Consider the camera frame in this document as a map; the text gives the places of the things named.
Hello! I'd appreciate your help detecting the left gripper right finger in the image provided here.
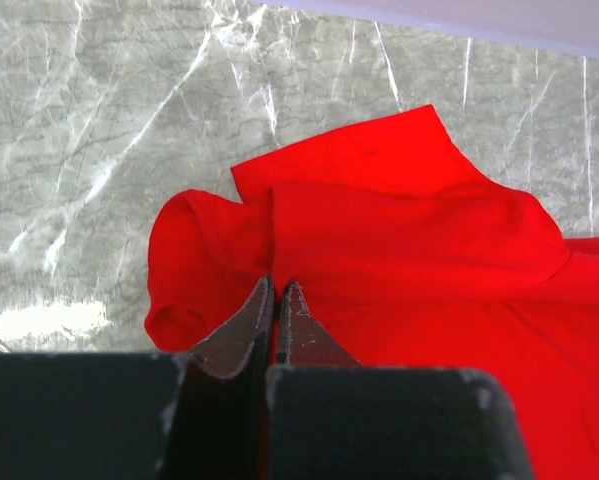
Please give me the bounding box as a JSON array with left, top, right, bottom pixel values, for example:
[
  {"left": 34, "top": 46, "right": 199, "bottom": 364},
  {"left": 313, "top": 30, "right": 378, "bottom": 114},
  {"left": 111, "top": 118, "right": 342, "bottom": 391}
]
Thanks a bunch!
[{"left": 266, "top": 283, "right": 534, "bottom": 479}]

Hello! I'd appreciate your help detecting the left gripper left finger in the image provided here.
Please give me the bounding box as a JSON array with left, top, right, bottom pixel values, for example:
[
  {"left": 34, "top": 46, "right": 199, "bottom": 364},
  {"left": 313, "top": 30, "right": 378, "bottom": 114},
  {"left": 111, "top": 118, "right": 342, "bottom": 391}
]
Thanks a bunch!
[{"left": 0, "top": 278, "right": 275, "bottom": 479}]

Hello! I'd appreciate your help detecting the red t shirt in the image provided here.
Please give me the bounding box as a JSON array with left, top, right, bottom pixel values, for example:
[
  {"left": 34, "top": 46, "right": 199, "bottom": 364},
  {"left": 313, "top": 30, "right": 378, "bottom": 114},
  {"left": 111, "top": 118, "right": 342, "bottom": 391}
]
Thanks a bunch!
[{"left": 145, "top": 106, "right": 599, "bottom": 479}]

